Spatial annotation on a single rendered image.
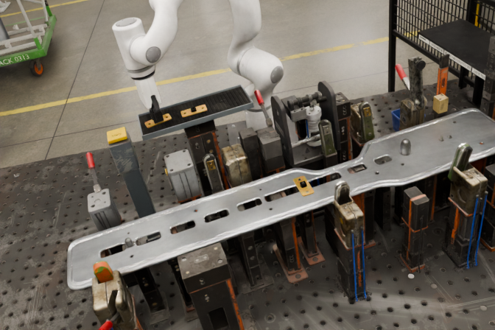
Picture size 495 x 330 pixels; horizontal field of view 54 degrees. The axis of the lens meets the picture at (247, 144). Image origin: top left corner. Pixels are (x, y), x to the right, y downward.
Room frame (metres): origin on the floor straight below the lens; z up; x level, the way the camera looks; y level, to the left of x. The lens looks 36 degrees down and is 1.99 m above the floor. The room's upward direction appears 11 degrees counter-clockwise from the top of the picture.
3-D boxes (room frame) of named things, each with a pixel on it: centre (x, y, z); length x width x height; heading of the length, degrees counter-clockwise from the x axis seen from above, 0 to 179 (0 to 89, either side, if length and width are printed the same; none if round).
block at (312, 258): (1.11, -0.14, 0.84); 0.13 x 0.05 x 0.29; 11
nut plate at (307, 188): (1.09, -0.14, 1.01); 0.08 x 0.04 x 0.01; 10
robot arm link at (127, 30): (1.35, 0.27, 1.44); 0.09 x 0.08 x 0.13; 34
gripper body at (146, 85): (1.36, 0.27, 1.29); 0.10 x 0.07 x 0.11; 20
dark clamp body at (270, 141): (1.28, -0.07, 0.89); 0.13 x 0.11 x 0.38; 11
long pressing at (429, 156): (1.08, -0.12, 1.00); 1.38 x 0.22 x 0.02; 101
